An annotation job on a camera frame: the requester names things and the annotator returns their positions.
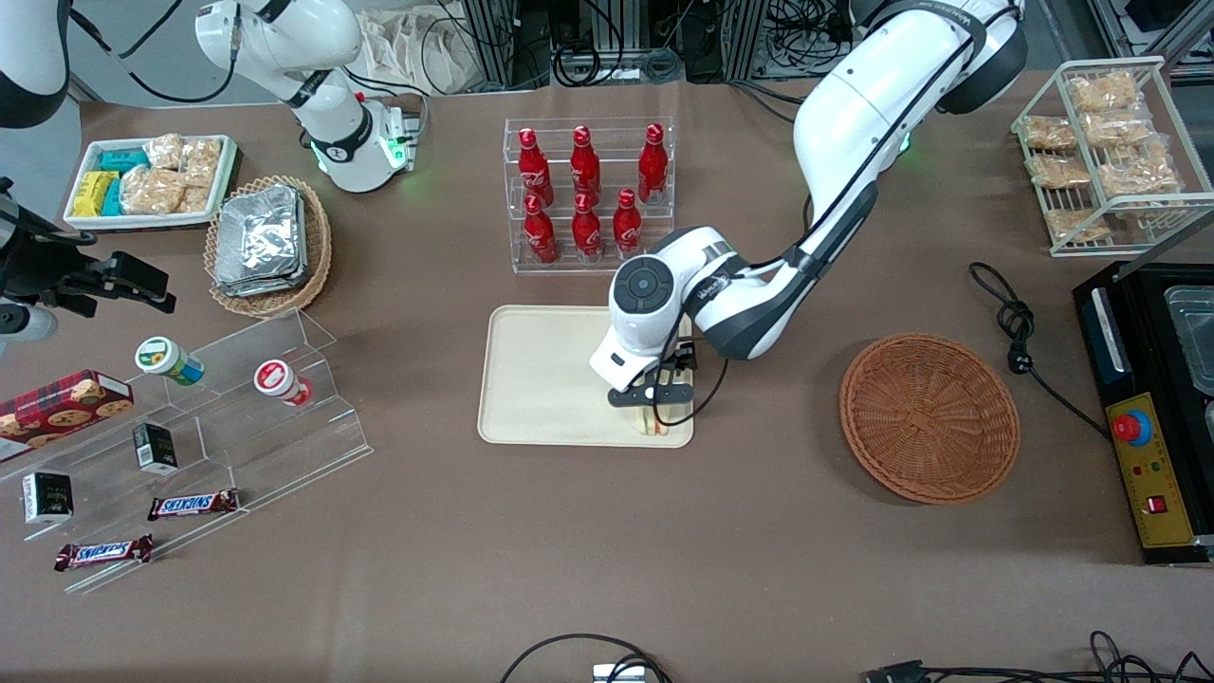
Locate small black box with barcode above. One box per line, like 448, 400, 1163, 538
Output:
132, 422, 179, 475

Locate black looped cable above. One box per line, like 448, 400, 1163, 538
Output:
500, 634, 672, 683

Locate clear acrylic bottle rack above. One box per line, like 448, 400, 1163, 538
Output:
504, 118, 676, 275

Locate yellow snack packet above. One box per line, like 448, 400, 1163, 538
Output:
73, 171, 120, 217

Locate white rectangular snack tray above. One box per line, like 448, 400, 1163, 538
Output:
64, 135, 238, 231

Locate black power cable with plug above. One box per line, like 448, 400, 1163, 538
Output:
969, 263, 1111, 437

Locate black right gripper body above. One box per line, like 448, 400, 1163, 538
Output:
0, 180, 117, 306

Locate white plastic bags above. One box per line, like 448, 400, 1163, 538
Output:
356, 8, 475, 96

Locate red tartan cookie box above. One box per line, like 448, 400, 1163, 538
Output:
0, 370, 135, 464

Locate foil wrapped sandwich pack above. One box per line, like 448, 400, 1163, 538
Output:
213, 268, 310, 298
216, 185, 304, 278

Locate black machine with yellow panel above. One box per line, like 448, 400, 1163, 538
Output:
1074, 261, 1214, 566

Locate brown round wicker basket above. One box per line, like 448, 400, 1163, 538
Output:
839, 333, 1021, 505

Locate green sunflower lid cup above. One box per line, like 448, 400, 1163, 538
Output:
134, 336, 206, 386

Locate aluminium frame with cables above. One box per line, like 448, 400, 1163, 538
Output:
460, 0, 855, 86

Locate red cola bottle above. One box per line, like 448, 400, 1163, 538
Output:
571, 193, 603, 264
613, 188, 643, 259
524, 194, 559, 266
518, 128, 554, 205
570, 125, 602, 200
637, 123, 668, 205

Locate clear acrylic stepped shelf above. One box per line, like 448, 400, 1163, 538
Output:
0, 308, 374, 596

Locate light wicker oval basket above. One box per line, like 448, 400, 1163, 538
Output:
204, 175, 333, 318

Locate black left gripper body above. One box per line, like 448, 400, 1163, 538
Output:
607, 359, 700, 409

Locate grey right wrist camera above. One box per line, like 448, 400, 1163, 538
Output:
0, 302, 60, 344

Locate black cable bundle with connector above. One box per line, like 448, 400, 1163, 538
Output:
863, 631, 1214, 683

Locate red lid yogurt cup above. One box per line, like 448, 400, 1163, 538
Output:
253, 359, 314, 407

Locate clear bag of biscuits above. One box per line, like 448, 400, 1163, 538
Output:
1027, 154, 1092, 189
1081, 109, 1153, 149
1068, 71, 1139, 115
1043, 207, 1111, 243
1098, 142, 1182, 198
1022, 116, 1077, 153

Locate white wire rack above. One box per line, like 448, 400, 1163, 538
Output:
1011, 57, 1214, 258

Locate Snickers chocolate bar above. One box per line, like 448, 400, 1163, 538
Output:
54, 534, 155, 572
147, 489, 241, 522

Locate small black box gold print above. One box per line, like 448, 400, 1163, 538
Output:
22, 471, 75, 525

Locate cream rectangular plastic tray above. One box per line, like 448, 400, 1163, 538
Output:
477, 305, 695, 448

